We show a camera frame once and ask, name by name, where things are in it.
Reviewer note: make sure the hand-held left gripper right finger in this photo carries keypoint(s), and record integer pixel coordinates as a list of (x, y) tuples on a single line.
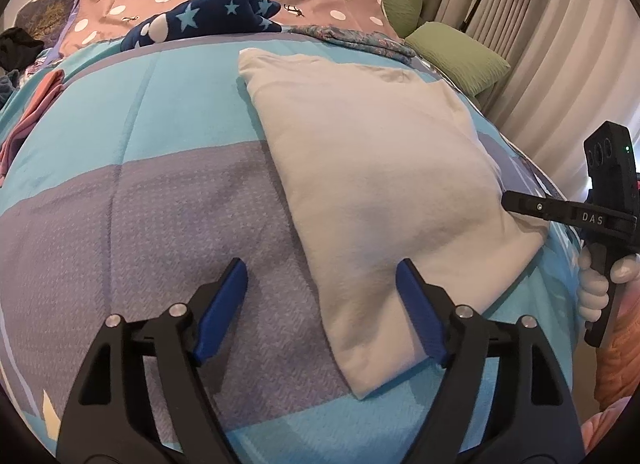
[(420, 314)]

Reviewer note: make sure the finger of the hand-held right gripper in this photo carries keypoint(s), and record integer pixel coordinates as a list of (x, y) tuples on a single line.
[(540, 207)]

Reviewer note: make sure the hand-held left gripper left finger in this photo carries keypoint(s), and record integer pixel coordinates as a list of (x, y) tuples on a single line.
[(220, 314)]

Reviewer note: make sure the white t-shirt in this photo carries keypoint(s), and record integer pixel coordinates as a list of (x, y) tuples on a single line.
[(380, 169)]

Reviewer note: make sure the person's right hand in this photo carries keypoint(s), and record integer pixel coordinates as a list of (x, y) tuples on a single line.
[(592, 294)]

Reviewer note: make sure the cream curtain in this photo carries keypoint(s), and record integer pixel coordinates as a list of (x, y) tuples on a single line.
[(550, 44)]

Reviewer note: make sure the blue and lilac quilt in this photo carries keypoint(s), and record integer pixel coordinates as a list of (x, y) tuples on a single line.
[(150, 169)]

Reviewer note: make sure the green pillow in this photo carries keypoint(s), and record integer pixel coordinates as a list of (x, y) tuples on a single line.
[(400, 4), (455, 54)]

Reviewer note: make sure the person's pink fluffy clothing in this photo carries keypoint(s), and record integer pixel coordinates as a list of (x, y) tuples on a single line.
[(620, 369)]

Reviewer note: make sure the floral patterned cloth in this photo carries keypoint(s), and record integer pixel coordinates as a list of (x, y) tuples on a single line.
[(360, 39)]

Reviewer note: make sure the pink cloth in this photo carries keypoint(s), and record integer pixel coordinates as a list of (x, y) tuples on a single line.
[(35, 104)]

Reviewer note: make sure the navy star print blanket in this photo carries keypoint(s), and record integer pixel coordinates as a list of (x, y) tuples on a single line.
[(210, 14)]

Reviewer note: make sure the blue-grey cloth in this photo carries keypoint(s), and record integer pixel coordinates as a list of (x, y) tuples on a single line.
[(7, 86)]

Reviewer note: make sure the black cloth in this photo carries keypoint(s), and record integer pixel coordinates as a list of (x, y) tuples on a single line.
[(17, 46)]

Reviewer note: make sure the purple floral pillow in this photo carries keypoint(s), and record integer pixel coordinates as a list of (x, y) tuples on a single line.
[(47, 14)]

